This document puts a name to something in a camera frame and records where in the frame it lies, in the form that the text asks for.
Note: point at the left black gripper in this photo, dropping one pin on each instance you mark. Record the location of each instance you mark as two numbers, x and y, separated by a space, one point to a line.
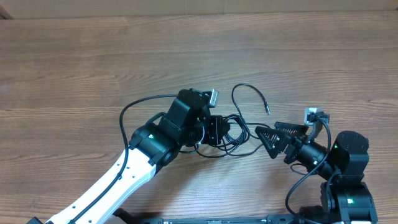
215 134

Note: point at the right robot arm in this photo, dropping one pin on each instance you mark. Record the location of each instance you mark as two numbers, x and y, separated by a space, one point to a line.
345 198

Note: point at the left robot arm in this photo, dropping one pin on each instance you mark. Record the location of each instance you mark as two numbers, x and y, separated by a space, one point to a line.
153 146

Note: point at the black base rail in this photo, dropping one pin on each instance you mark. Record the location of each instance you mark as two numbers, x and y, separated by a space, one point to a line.
269 219

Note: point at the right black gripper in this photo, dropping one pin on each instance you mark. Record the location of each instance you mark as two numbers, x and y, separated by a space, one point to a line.
283 139

